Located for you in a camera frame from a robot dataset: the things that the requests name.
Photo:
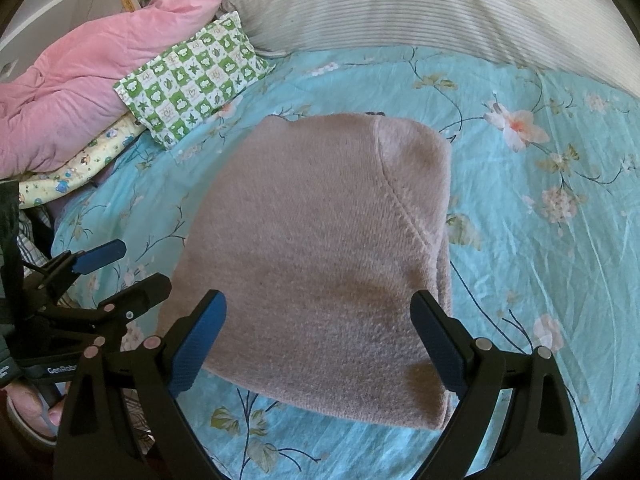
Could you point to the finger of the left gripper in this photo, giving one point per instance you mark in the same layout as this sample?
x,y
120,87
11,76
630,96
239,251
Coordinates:
x,y
115,312
62,271

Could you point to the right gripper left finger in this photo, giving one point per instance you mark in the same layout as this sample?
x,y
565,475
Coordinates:
x,y
121,418

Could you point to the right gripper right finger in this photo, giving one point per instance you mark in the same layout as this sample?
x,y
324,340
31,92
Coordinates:
x,y
538,438

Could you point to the beige knit sweater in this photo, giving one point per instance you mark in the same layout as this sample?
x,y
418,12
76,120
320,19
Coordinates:
x,y
318,231

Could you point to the left hand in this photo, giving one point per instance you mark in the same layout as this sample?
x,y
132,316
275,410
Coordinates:
x,y
33,418

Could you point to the plaid fabric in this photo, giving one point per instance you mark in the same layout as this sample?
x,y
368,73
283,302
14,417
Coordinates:
x,y
35,238

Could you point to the pink quilted comforter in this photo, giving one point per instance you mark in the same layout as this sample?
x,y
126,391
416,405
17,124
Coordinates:
x,y
66,97

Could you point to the green white checkered pillow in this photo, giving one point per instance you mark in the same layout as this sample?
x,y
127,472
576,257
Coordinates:
x,y
182,87

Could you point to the light blue floral bedsheet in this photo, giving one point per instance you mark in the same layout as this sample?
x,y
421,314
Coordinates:
x,y
543,216

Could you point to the grey striped bolster pillow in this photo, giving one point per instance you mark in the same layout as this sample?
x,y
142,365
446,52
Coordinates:
x,y
585,37

